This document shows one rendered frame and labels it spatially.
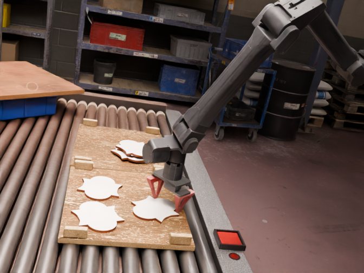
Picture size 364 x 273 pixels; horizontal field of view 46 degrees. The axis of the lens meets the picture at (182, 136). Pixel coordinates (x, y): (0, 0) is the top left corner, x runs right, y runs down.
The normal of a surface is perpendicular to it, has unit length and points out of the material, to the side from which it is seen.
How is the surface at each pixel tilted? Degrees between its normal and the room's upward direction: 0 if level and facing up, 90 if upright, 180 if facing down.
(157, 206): 0
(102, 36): 90
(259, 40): 76
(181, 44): 96
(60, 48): 90
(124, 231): 0
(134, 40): 90
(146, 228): 0
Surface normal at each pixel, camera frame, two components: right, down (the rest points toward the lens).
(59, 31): 0.20, 0.37
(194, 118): -0.70, -0.15
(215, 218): 0.18, -0.92
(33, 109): 0.73, 0.36
